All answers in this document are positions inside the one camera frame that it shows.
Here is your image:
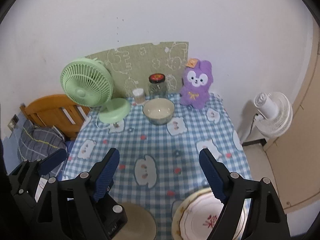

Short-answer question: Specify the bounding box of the large cream floral plate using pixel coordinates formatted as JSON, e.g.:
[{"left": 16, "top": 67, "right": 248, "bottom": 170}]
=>
[{"left": 171, "top": 186, "right": 252, "bottom": 240}]

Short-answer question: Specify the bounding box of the white red-pattern plate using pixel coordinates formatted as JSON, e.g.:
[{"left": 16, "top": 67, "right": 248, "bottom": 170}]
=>
[{"left": 177, "top": 195, "right": 249, "bottom": 240}]

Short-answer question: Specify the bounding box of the blue floral bowl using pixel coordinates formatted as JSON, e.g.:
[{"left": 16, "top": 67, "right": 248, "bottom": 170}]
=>
[
  {"left": 143, "top": 98, "right": 175, "bottom": 125},
  {"left": 113, "top": 203, "right": 157, "bottom": 240}
]

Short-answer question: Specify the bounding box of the dark plaid pillow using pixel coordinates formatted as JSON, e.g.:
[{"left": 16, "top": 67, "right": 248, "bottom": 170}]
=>
[{"left": 17, "top": 120, "right": 67, "bottom": 161}]

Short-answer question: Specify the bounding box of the blue checkered tablecloth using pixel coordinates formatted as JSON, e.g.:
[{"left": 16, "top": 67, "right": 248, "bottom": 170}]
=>
[{"left": 62, "top": 94, "right": 251, "bottom": 239}]

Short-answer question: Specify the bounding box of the white clip fan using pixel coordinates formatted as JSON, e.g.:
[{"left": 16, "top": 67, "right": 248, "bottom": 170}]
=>
[{"left": 253, "top": 92, "right": 293, "bottom": 138}]

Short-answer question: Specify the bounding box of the toothpick container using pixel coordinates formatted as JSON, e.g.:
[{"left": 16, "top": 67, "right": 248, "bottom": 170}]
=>
[{"left": 132, "top": 88, "right": 146, "bottom": 105}]

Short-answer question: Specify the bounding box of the green desk fan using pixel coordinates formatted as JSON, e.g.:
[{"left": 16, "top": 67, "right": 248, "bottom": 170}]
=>
[{"left": 60, "top": 57, "right": 131, "bottom": 124}]

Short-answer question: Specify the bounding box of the purple plush bunny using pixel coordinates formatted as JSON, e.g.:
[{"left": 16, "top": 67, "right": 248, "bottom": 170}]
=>
[{"left": 180, "top": 58, "right": 214, "bottom": 109}]

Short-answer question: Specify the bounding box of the glass jar black lid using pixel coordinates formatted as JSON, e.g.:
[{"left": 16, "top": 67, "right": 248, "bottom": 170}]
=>
[{"left": 148, "top": 73, "right": 168, "bottom": 99}]

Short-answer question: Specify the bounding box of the black fan cable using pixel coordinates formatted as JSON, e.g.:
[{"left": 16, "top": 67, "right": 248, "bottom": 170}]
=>
[{"left": 246, "top": 113, "right": 263, "bottom": 142}]

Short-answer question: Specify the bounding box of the wall power socket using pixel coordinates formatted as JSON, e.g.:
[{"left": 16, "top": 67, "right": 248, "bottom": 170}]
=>
[{"left": 8, "top": 114, "right": 19, "bottom": 131}]

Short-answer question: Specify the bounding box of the green cartoon wall mat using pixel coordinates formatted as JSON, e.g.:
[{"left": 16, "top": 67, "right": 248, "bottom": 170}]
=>
[{"left": 86, "top": 41, "right": 189, "bottom": 98}]

